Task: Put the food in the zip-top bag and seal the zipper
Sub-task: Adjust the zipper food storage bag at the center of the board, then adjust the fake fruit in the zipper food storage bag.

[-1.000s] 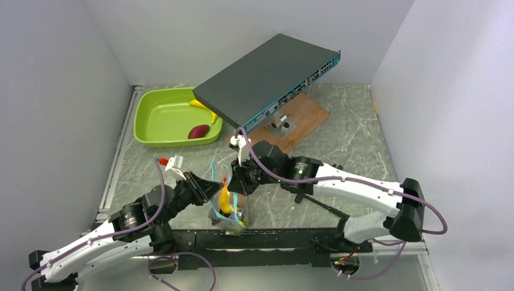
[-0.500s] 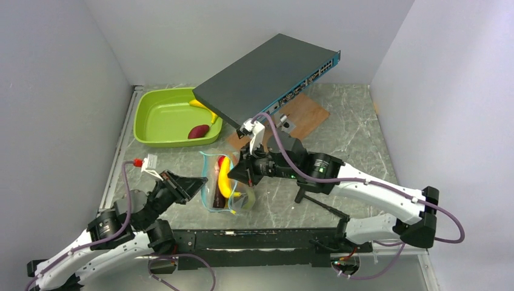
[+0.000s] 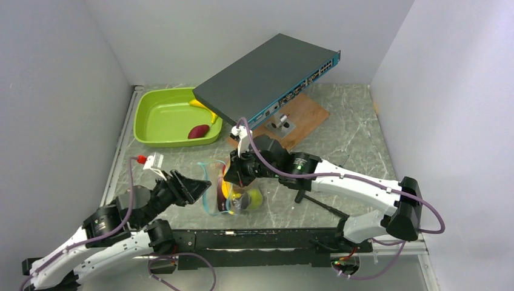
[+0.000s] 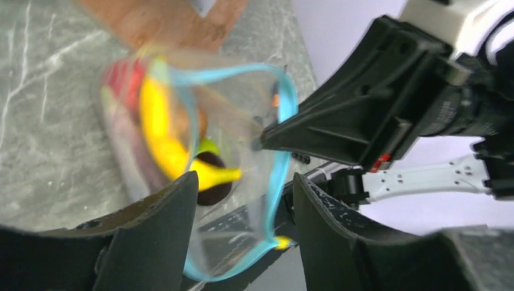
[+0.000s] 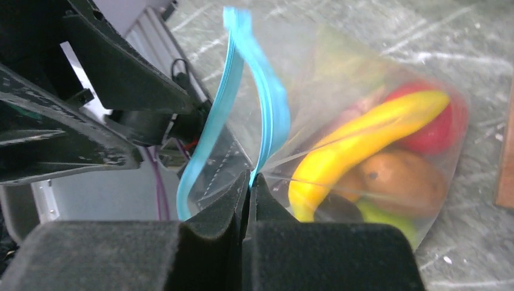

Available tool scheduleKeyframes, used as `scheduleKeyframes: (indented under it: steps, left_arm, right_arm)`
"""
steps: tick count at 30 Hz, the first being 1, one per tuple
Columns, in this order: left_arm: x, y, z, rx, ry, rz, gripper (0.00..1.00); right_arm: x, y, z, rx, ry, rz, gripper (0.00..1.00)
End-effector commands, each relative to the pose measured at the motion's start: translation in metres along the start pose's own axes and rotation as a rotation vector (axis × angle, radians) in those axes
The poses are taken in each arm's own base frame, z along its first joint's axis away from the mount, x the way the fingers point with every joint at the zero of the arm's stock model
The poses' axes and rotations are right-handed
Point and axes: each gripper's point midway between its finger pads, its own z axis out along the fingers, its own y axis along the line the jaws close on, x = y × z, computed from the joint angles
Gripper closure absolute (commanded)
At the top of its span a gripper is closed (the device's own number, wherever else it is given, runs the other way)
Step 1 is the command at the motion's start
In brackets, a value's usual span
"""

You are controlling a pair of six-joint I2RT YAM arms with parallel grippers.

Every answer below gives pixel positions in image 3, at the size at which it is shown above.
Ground metal stand bracket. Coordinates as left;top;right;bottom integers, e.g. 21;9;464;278
265;112;296;139

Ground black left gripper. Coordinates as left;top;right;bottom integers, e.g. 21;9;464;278
135;168;212;229

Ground green toy pear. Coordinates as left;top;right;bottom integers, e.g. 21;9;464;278
247;188;263;210

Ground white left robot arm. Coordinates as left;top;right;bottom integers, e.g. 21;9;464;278
20;170;211;290

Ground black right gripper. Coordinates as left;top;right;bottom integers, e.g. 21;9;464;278
224;144;280;188

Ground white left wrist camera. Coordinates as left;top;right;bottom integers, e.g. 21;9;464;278
136;152;166;179

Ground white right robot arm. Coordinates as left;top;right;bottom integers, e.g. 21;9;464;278
224;135;422;252

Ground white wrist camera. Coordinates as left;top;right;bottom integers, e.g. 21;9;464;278
136;152;166;179
231;125;252;157

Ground purple toy eggplant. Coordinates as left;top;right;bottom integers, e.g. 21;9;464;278
216;176;227;212

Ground dark grey network switch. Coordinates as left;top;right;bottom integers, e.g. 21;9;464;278
193;33;341;129

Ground lime green plastic tray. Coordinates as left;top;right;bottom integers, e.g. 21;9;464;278
133;87;223;148

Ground wooden board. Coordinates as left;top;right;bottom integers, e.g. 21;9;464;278
223;93;330;150

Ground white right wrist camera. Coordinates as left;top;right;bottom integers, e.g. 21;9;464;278
231;125;252;157

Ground yellow toy banana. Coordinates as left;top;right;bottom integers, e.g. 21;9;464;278
221;178;241;200
189;99;218;124

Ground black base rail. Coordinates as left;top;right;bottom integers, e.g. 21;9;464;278
136;227;362;270

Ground black rubber mallet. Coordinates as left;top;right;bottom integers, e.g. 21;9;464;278
294;190;349;219

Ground clear zip top bag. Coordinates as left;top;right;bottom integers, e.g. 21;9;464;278
197;160;264;216

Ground dark red toy fruit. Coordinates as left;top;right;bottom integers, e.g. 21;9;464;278
188;124;210;139

